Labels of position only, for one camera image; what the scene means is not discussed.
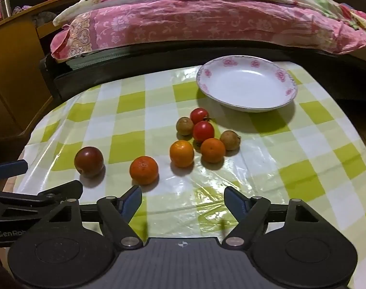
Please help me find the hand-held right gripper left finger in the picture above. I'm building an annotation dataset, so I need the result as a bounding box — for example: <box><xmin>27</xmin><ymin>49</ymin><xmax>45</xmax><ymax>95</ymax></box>
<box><xmin>40</xmin><ymin>186</ymin><xmax>144</xmax><ymax>250</ymax></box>

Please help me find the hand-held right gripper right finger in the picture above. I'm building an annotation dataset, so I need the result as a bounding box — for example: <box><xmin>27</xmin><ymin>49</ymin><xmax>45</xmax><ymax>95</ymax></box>
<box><xmin>221</xmin><ymin>186</ymin><xmax>325</xmax><ymax>249</ymax></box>

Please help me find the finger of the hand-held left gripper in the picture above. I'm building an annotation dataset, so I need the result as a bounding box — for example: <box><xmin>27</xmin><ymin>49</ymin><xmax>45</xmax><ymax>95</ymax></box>
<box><xmin>0</xmin><ymin>159</ymin><xmax>28</xmax><ymax>183</ymax></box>
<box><xmin>0</xmin><ymin>180</ymin><xmax>83</xmax><ymax>222</ymax></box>

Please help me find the orange mandarin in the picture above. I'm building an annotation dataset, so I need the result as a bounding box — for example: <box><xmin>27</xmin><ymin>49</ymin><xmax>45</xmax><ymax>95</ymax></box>
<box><xmin>170</xmin><ymin>140</ymin><xmax>195</xmax><ymax>168</ymax></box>
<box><xmin>129</xmin><ymin>156</ymin><xmax>159</xmax><ymax>185</ymax></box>
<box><xmin>200</xmin><ymin>138</ymin><xmax>226</xmax><ymax>164</ymax></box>

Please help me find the dark red tomato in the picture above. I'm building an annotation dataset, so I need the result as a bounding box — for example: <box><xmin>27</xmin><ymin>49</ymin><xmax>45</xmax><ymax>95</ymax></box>
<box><xmin>74</xmin><ymin>146</ymin><xmax>105</xmax><ymax>178</ymax></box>

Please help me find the brown longan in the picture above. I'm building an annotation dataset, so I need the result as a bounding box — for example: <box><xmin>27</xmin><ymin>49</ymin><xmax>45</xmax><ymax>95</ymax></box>
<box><xmin>220</xmin><ymin>130</ymin><xmax>241</xmax><ymax>151</ymax></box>
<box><xmin>176</xmin><ymin>117</ymin><xmax>195</xmax><ymax>136</ymax></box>

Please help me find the red cherry tomato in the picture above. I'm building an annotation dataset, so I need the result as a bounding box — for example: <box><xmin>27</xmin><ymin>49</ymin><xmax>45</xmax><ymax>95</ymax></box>
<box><xmin>193</xmin><ymin>121</ymin><xmax>215</xmax><ymax>143</ymax></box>
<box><xmin>190</xmin><ymin>108</ymin><xmax>211</xmax><ymax>125</ymax></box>

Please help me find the white floral rim plate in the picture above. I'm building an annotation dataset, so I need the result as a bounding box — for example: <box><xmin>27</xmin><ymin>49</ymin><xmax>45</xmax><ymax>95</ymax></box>
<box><xmin>196</xmin><ymin>55</ymin><xmax>298</xmax><ymax>113</ymax></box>

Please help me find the green checkered tablecloth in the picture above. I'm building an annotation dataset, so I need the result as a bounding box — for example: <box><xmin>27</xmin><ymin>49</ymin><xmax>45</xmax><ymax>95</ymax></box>
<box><xmin>16</xmin><ymin>60</ymin><xmax>366</xmax><ymax>289</ymax></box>

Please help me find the wooden cabinet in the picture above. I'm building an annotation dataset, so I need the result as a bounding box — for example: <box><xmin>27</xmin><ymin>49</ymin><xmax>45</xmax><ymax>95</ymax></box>
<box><xmin>0</xmin><ymin>0</ymin><xmax>87</xmax><ymax>157</ymax></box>

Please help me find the grey-green mattress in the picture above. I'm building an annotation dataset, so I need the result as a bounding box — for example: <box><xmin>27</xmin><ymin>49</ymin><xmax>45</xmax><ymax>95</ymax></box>
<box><xmin>66</xmin><ymin>49</ymin><xmax>133</xmax><ymax>70</ymax></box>

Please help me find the metal thermos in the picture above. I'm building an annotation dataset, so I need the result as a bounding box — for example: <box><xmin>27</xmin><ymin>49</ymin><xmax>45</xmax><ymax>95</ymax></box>
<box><xmin>0</xmin><ymin>0</ymin><xmax>12</xmax><ymax>19</ymax></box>

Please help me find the pink floral blanket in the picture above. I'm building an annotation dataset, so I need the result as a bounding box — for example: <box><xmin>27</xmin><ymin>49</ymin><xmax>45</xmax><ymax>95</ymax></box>
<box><xmin>50</xmin><ymin>0</ymin><xmax>366</xmax><ymax>61</ymax></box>

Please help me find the dark bed frame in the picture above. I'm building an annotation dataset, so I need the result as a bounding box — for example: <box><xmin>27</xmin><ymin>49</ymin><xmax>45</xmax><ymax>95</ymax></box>
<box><xmin>39</xmin><ymin>40</ymin><xmax>366</xmax><ymax>106</ymax></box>

